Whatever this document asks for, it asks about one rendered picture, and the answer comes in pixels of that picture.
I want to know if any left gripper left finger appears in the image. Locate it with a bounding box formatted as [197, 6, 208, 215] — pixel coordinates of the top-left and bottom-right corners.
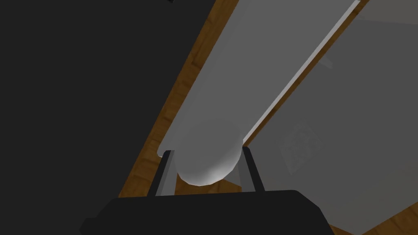
[147, 150, 179, 197]

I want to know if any pale grey round door knob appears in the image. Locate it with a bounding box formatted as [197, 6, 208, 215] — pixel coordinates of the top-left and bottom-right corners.
[174, 121, 244, 187]

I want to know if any grey door leaf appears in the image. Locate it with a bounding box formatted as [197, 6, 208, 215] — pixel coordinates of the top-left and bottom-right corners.
[156, 0, 362, 159]

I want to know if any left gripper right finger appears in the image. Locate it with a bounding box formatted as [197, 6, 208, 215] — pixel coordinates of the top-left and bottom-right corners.
[237, 146, 266, 193]

